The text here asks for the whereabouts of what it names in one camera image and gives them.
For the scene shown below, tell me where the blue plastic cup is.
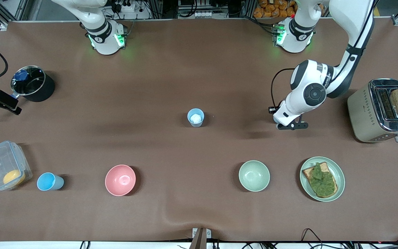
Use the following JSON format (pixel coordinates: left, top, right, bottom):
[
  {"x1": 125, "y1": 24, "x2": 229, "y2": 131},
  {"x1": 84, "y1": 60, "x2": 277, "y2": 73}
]
[
  {"x1": 37, "y1": 172, "x2": 65, "y2": 191},
  {"x1": 187, "y1": 108, "x2": 205, "y2": 128}
]

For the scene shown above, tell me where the glass lid blue knob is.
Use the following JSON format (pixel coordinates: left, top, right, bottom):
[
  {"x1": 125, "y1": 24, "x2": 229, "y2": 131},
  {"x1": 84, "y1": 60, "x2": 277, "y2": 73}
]
[{"x1": 11, "y1": 66, "x2": 45, "y2": 96}]

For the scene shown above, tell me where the pale green bowl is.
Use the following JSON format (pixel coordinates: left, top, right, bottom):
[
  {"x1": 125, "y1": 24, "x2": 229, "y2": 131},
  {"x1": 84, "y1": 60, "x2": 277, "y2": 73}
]
[{"x1": 238, "y1": 160, "x2": 271, "y2": 192}]

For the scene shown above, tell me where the toast slice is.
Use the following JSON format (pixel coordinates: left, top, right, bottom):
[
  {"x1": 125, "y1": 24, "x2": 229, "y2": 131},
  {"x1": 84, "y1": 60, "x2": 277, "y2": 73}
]
[{"x1": 303, "y1": 162, "x2": 339, "y2": 199}]

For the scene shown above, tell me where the yellow round food piece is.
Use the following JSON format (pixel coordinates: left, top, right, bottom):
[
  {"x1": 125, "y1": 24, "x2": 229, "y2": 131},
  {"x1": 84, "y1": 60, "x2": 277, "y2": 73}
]
[{"x1": 3, "y1": 169, "x2": 26, "y2": 185}]

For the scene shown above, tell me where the green lettuce leaf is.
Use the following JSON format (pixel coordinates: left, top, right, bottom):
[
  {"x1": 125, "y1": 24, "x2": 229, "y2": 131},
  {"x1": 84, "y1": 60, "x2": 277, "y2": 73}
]
[{"x1": 310, "y1": 163, "x2": 336, "y2": 197}]

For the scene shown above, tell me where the beige chrome toaster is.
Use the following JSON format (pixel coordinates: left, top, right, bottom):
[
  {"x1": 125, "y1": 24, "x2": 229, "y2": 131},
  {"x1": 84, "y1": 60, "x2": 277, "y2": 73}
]
[{"x1": 347, "y1": 79, "x2": 398, "y2": 143}]

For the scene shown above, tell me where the pale green plate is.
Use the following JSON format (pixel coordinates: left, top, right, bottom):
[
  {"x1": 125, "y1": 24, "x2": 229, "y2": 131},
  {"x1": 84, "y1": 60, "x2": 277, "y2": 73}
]
[{"x1": 300, "y1": 156, "x2": 345, "y2": 202}]

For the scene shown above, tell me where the brown table cover mat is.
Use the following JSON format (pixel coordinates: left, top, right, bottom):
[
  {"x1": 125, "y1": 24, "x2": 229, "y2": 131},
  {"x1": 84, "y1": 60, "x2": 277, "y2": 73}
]
[{"x1": 0, "y1": 18, "x2": 398, "y2": 242}]

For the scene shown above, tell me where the orange packaged snacks pile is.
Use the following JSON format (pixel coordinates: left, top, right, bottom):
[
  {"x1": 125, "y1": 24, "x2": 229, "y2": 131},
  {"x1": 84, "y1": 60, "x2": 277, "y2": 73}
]
[{"x1": 253, "y1": 0, "x2": 298, "y2": 18}]

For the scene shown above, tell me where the pink bowl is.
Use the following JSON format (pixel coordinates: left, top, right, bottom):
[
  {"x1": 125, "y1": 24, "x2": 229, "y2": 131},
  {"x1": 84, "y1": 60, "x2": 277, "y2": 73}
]
[{"x1": 105, "y1": 165, "x2": 136, "y2": 196}]

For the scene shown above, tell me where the white power strip with plugs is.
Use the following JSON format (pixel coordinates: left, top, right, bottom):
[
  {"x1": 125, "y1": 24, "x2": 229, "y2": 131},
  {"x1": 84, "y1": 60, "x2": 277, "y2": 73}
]
[{"x1": 111, "y1": 0, "x2": 138, "y2": 13}]

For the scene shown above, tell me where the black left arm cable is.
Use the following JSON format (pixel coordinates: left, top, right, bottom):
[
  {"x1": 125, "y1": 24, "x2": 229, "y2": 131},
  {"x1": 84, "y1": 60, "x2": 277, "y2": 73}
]
[{"x1": 271, "y1": 0, "x2": 376, "y2": 110}]

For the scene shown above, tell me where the black pot blue handle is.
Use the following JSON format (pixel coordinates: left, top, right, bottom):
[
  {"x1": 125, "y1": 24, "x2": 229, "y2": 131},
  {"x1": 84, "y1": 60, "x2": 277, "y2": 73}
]
[{"x1": 0, "y1": 65, "x2": 56, "y2": 119}]

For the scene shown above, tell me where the black looped cable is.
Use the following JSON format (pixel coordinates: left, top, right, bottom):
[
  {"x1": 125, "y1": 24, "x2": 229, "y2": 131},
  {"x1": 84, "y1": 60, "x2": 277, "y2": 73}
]
[{"x1": 301, "y1": 228, "x2": 324, "y2": 249}]

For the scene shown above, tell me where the metal mount bracket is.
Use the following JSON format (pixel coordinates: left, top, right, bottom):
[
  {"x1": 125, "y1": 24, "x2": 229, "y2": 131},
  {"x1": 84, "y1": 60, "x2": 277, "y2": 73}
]
[{"x1": 191, "y1": 227, "x2": 212, "y2": 249}]

